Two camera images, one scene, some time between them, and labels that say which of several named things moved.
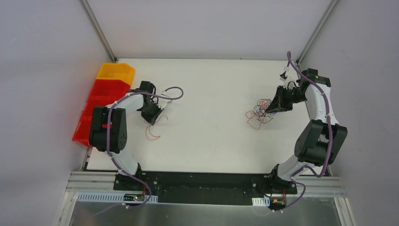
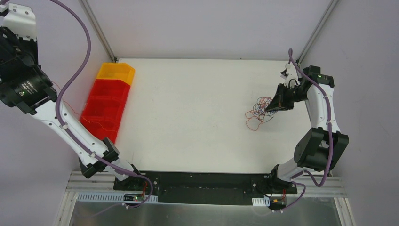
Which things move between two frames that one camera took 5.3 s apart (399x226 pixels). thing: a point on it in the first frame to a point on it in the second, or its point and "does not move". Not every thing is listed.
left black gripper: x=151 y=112 to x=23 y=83
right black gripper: x=281 y=100 does not move
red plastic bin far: x=113 y=87 does not move
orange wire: x=148 y=134 to x=80 y=116
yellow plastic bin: x=116 y=71 does not move
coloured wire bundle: x=260 y=109 does not move
